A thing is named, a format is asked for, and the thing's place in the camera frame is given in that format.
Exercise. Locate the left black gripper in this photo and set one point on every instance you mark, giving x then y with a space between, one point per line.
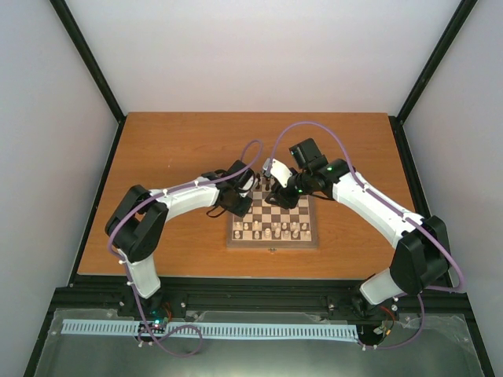
244 210

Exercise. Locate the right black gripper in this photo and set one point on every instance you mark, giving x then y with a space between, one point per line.
285 200

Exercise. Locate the wooden chess board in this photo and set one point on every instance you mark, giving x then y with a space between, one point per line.
270 227

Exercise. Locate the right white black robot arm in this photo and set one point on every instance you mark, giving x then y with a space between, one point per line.
420 244

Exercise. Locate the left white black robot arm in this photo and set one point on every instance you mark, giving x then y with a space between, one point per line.
135 228

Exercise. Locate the dark chess pieces row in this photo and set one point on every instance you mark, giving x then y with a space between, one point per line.
263 183

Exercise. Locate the green lit circuit board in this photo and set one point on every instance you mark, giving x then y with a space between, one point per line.
159 323

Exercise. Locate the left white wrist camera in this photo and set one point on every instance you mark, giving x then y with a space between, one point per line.
249 185

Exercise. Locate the black aluminium frame rail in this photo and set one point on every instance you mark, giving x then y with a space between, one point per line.
178 295

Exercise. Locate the right black frame post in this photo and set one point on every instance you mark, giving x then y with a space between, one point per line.
452 29

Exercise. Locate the black frame post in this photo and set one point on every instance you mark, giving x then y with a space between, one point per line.
452 29
81 45

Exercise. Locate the light blue slotted cable duct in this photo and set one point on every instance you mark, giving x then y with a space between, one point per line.
219 331

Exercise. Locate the left black frame post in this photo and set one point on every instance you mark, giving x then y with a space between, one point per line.
81 45

